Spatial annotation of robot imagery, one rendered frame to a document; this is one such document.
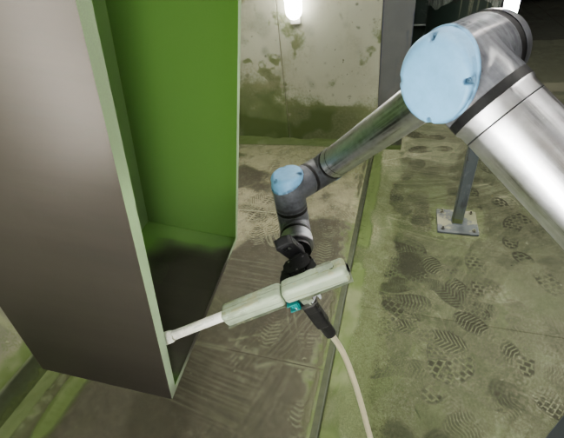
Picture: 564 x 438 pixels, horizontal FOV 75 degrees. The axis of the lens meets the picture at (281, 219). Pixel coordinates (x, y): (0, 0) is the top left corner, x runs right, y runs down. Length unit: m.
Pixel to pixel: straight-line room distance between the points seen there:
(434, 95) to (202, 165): 0.84
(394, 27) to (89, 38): 2.23
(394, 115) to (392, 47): 1.79
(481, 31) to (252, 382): 1.28
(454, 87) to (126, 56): 0.88
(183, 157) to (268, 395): 0.88
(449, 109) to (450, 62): 0.06
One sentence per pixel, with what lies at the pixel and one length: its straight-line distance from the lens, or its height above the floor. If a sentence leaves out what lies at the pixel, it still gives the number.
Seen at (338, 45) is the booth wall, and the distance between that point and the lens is 2.61.
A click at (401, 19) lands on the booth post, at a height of 0.85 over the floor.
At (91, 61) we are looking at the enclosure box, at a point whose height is 1.26.
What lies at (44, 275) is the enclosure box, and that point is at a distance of 0.79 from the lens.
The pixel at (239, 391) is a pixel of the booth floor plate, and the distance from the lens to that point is 1.49.
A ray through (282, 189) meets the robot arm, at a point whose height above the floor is 0.81.
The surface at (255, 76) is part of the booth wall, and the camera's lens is 2.82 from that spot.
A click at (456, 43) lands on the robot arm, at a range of 0.53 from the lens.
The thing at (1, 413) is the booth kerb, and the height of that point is 0.10.
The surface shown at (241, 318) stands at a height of 0.67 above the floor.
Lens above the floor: 1.34
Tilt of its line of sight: 38 degrees down
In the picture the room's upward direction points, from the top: 8 degrees counter-clockwise
